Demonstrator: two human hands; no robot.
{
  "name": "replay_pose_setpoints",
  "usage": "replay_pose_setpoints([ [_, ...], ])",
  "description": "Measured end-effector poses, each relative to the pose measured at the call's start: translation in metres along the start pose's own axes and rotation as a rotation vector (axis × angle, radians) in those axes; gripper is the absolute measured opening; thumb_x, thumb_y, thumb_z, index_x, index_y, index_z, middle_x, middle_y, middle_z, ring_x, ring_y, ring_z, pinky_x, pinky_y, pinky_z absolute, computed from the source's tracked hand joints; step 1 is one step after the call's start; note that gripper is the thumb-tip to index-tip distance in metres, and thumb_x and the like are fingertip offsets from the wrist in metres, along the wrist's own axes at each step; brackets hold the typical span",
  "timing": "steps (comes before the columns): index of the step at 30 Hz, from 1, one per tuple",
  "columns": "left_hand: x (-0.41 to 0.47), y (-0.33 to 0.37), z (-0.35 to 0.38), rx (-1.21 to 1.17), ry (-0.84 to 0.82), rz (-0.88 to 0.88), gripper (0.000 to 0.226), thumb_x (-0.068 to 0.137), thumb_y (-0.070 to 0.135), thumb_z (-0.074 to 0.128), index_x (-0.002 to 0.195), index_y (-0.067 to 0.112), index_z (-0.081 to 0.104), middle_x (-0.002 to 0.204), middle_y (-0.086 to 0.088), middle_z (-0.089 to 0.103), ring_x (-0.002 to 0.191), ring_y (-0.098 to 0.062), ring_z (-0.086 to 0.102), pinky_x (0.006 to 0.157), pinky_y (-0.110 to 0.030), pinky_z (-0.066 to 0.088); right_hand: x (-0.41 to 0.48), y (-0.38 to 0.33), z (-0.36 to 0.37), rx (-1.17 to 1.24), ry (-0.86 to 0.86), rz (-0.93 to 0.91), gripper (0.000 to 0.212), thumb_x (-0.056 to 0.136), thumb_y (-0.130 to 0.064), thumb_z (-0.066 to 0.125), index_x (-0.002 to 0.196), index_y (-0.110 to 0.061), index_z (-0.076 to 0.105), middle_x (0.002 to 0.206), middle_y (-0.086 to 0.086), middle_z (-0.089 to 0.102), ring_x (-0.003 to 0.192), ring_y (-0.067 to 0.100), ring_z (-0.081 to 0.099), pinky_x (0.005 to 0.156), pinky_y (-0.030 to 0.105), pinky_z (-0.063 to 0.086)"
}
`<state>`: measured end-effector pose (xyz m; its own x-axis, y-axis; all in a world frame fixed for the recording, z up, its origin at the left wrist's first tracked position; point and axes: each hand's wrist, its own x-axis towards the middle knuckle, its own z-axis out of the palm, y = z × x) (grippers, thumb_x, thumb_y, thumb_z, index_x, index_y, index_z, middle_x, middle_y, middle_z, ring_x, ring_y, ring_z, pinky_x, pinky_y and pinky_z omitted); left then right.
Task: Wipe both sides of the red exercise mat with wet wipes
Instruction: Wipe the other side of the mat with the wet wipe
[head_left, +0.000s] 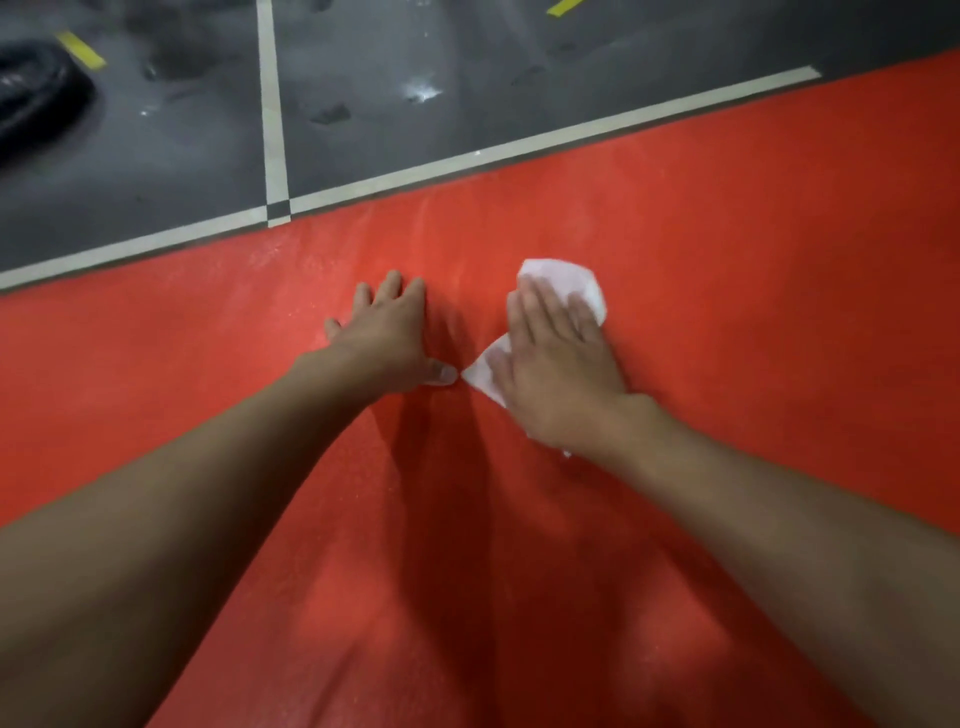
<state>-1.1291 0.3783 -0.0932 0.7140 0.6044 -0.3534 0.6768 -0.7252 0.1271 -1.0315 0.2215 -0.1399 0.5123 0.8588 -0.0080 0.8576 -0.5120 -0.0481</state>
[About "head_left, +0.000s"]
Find person's right hand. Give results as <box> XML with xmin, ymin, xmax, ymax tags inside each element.
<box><xmin>487</xmin><ymin>275</ymin><xmax>661</xmax><ymax>460</ymax></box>

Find person's left hand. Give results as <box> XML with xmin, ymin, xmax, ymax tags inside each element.
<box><xmin>323</xmin><ymin>270</ymin><xmax>460</xmax><ymax>399</ymax></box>

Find white wet wipe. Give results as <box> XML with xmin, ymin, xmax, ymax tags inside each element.
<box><xmin>460</xmin><ymin>258</ymin><xmax>608</xmax><ymax>459</ymax></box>

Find red mat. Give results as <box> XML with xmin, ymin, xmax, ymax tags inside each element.
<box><xmin>0</xmin><ymin>48</ymin><xmax>960</xmax><ymax>728</ymax></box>

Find person's left forearm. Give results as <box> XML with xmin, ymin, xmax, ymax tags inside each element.
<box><xmin>0</xmin><ymin>348</ymin><xmax>380</xmax><ymax>728</ymax></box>

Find person's right forearm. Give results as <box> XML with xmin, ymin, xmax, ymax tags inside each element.
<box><xmin>599</xmin><ymin>401</ymin><xmax>960</xmax><ymax>728</ymax></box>

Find black weight plate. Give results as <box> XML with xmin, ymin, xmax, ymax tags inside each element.
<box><xmin>0</xmin><ymin>41</ymin><xmax>99</xmax><ymax>163</ymax></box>

